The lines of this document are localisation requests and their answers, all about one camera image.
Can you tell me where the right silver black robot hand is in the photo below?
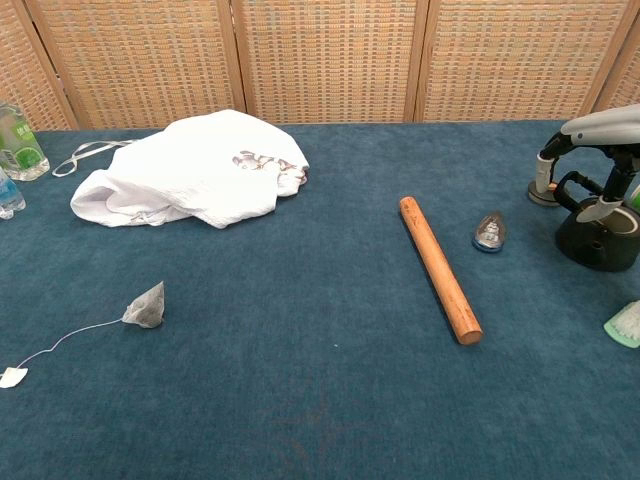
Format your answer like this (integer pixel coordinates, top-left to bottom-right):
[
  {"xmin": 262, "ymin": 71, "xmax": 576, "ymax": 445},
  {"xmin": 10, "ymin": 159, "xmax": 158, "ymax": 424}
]
[{"xmin": 535, "ymin": 103, "xmax": 640, "ymax": 224}]

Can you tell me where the black cast iron teapot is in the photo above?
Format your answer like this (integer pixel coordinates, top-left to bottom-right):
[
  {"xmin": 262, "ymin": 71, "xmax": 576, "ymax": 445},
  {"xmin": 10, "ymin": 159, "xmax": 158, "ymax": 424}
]
[{"xmin": 553, "ymin": 170, "xmax": 640, "ymax": 274}]

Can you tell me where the teabag with string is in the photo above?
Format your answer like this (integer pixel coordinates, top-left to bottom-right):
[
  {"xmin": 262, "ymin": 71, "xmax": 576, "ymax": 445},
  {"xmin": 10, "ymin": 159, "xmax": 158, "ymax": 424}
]
[{"xmin": 0, "ymin": 280, "xmax": 166, "ymax": 390}]

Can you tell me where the black teapot lid wooden knob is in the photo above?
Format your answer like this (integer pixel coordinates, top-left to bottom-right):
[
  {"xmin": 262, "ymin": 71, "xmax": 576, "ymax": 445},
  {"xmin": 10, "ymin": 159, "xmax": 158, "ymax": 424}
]
[{"xmin": 527, "ymin": 179, "xmax": 564, "ymax": 207}]

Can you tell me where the clear blue correction tape dispenser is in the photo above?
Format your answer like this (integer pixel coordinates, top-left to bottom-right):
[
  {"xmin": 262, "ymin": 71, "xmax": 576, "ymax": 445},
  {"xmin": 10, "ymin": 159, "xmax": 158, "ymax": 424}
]
[{"xmin": 472, "ymin": 210, "xmax": 506, "ymax": 255}]

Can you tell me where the mint green scrub brush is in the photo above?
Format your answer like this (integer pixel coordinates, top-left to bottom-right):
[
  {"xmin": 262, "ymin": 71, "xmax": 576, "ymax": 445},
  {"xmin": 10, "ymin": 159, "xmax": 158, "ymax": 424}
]
[{"xmin": 603, "ymin": 299, "xmax": 640, "ymax": 349}]

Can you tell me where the wooden rolling pin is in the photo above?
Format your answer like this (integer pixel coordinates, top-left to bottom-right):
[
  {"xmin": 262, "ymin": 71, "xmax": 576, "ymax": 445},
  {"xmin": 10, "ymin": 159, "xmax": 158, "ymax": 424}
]
[{"xmin": 398, "ymin": 195, "xmax": 484, "ymax": 346}]

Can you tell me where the woven wooden folding screen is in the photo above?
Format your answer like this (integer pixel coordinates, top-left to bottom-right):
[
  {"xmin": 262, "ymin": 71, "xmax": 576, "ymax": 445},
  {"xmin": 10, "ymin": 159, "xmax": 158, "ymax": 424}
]
[{"xmin": 0, "ymin": 0, "xmax": 640, "ymax": 132}]

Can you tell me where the blue table cover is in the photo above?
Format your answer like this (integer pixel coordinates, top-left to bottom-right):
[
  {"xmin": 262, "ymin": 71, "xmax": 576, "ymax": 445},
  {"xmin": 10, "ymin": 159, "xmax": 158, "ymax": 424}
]
[{"xmin": 0, "ymin": 117, "xmax": 640, "ymax": 480}]

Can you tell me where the clear bottle with green label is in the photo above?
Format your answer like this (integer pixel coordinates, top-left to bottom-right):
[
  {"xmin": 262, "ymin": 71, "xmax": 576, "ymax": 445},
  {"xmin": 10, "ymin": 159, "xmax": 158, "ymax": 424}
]
[{"xmin": 0, "ymin": 99, "xmax": 51, "ymax": 182}]

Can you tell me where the clear bottle with blue label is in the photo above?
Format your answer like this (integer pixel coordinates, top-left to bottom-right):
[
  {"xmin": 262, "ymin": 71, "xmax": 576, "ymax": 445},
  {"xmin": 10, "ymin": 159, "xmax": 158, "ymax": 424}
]
[{"xmin": 0, "ymin": 167, "xmax": 27, "ymax": 221}]

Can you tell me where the white cloth drawstring bag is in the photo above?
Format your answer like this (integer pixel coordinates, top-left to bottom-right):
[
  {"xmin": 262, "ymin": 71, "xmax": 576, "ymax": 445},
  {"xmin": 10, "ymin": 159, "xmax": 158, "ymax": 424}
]
[{"xmin": 51, "ymin": 108, "xmax": 311, "ymax": 230}]

